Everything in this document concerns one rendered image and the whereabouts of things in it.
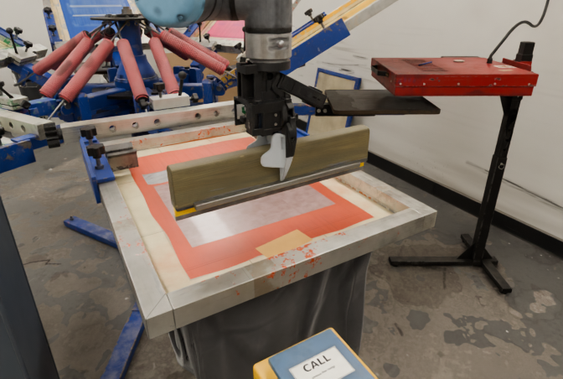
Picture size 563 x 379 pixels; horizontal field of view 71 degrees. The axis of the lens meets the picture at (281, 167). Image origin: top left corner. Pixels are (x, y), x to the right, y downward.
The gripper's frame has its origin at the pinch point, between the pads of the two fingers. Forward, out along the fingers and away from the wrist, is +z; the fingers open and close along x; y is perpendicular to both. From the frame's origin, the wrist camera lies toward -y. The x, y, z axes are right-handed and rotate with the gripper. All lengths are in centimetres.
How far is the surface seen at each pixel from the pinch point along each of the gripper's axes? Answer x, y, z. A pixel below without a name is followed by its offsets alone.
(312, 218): -1.3, -9.0, 14.1
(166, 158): -50, 9, 14
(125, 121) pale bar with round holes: -68, 16, 6
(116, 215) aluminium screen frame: -17.5, 27.8, 10.8
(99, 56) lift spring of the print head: -112, 16, -8
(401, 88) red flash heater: -54, -88, 5
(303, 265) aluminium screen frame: 13.8, 3.3, 11.6
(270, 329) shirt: 4.5, 4.8, 33.4
